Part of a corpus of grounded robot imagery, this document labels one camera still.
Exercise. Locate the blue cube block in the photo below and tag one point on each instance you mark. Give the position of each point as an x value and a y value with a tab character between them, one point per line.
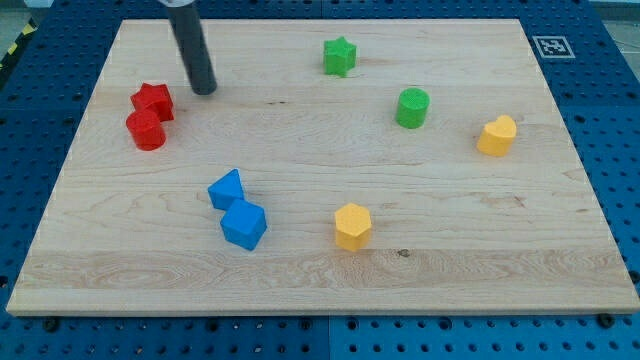
244	224

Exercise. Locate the blue triangle block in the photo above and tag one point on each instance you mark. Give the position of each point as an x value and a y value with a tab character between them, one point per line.
224	191

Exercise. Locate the white fiducial marker tag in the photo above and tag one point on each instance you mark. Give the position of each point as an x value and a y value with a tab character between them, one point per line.
553	47

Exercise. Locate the red star block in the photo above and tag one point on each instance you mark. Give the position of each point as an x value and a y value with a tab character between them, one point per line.
156	98

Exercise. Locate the yellow black hazard tape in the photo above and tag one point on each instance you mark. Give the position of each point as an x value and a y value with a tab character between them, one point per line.
18	46

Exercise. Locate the green cylinder block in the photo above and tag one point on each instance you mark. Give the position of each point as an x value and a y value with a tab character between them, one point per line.
412	108

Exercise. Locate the light wooden board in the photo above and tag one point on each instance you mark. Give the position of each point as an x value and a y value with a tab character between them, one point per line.
128	232

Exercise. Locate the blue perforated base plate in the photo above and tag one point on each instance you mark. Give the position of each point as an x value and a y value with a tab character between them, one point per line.
57	69

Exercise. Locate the yellow heart block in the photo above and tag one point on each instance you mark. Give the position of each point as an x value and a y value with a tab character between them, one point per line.
497	136

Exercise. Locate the yellow hexagon block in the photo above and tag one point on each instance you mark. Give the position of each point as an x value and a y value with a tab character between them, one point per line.
353	227

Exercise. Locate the green star block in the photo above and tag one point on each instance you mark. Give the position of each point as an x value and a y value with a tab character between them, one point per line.
339	56

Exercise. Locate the red cylinder block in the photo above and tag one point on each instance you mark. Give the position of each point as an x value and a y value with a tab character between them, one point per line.
145	129

